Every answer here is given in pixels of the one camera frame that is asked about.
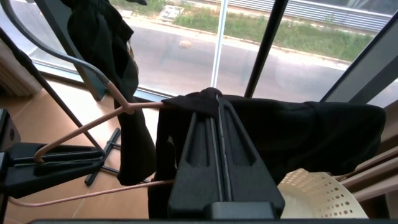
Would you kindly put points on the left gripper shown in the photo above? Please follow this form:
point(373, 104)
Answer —
point(7, 130)

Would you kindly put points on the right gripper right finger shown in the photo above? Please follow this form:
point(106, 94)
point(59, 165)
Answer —
point(248, 180)

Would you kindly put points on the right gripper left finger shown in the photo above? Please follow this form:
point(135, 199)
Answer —
point(196, 174)

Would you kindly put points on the pink clothes hanger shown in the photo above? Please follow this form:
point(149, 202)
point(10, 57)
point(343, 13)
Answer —
point(93, 123)

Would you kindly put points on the black garment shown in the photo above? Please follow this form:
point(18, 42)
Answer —
point(311, 133)

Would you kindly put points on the white laundry basket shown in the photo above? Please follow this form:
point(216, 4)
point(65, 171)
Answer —
point(314, 196)

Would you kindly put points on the black clothes rack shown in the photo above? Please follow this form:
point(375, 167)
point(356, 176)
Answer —
point(264, 46)

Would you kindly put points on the brown curtain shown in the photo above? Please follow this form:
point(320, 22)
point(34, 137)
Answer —
point(12, 77)

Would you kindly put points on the black shorts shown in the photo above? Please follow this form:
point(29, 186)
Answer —
point(102, 40)

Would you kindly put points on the window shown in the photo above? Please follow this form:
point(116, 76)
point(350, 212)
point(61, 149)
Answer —
point(367, 71)

